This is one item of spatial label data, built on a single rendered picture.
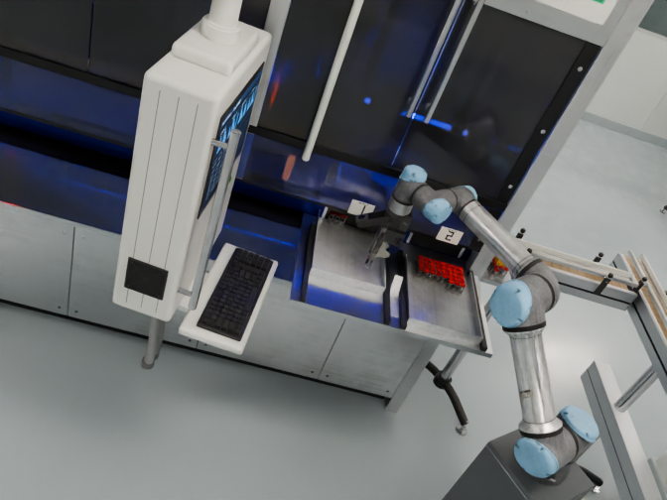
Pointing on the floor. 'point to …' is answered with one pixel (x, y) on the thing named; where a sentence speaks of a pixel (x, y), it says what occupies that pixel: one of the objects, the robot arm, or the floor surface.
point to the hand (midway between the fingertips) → (369, 254)
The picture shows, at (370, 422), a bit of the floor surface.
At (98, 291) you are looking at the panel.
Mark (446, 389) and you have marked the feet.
